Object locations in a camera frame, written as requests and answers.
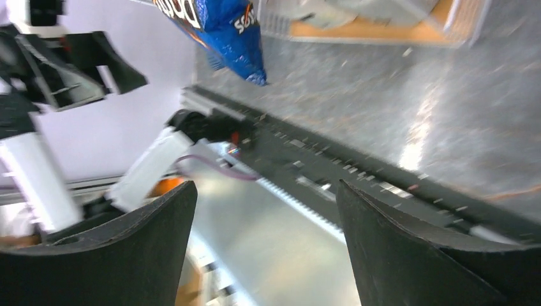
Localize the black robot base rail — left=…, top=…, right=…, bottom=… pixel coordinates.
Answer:
left=183, top=86, right=540, bottom=244

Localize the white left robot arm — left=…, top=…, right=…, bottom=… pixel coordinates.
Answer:
left=1, top=24, right=194, bottom=233

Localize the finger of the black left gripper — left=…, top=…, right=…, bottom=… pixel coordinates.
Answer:
left=63, top=31, right=147, bottom=94

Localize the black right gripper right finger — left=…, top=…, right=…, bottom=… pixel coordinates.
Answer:
left=336, top=181, right=540, bottom=305

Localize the blue Doritos chip bag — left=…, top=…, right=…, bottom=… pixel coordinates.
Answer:
left=152, top=0, right=268, bottom=86

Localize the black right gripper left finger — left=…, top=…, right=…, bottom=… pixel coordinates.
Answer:
left=1, top=181, right=198, bottom=305

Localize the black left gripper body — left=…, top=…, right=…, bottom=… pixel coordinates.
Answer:
left=1, top=25, right=106, bottom=111

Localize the white wire shelf rack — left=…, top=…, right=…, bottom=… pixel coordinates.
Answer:
left=255, top=0, right=491, bottom=48

